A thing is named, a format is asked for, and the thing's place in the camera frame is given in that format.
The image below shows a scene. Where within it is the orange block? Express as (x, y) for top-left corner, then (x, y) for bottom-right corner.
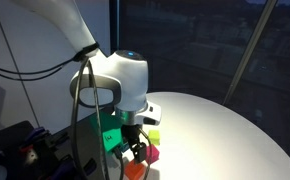
(123, 159), (147, 180)

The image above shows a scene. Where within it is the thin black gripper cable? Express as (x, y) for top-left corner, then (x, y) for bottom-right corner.
(138, 127), (153, 180)

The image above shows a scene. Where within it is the green cube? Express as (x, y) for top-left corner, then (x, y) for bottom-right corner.
(89, 110), (125, 155)

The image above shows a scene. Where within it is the blue window frame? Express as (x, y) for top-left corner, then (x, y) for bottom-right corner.
(108, 0), (121, 56)

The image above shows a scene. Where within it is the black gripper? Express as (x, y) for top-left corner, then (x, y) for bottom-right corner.
(120, 122), (148, 165)

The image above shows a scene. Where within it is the yellow-green block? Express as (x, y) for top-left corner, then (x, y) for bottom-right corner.
(147, 129), (161, 147)

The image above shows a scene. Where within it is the magenta block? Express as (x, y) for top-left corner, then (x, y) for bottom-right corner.
(145, 143), (161, 165)

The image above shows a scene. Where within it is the grey window mullion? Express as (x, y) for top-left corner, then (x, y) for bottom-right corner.
(222, 0), (279, 105)

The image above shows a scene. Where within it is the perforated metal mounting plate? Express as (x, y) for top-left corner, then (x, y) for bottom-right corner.
(7, 146), (49, 180)

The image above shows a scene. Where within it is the black base block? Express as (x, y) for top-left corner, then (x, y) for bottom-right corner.
(0, 120), (36, 158)

